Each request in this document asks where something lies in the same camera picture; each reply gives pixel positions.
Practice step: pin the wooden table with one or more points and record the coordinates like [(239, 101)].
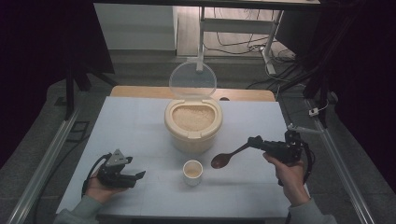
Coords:
[(140, 91)]

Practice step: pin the white desk frame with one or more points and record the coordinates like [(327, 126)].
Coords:
[(236, 25)]

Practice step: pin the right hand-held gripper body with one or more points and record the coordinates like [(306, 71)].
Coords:
[(283, 149)]

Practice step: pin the clear round container lid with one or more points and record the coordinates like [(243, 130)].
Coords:
[(192, 77)]

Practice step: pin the cream rice container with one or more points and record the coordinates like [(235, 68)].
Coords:
[(193, 140)]

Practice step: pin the brown wooden spoon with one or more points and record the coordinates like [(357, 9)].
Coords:
[(221, 160)]

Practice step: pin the white rice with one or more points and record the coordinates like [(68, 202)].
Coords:
[(193, 118)]

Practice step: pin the white cabinet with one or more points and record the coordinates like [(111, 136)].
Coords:
[(134, 28)]

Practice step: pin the person's right hand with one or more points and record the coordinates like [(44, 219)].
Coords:
[(291, 180)]

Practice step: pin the small white cup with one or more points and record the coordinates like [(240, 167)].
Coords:
[(192, 179)]

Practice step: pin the white table mat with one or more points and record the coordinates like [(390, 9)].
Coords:
[(130, 130)]

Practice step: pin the black metal stand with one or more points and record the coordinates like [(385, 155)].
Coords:
[(322, 93), (70, 93)]

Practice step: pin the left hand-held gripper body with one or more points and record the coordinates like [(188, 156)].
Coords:
[(112, 177)]

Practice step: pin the person's left hand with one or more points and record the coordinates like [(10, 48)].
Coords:
[(99, 191)]

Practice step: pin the aluminium rail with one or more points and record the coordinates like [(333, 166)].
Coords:
[(339, 161), (46, 161)]

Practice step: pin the small white box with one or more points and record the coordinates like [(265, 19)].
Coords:
[(313, 111)]

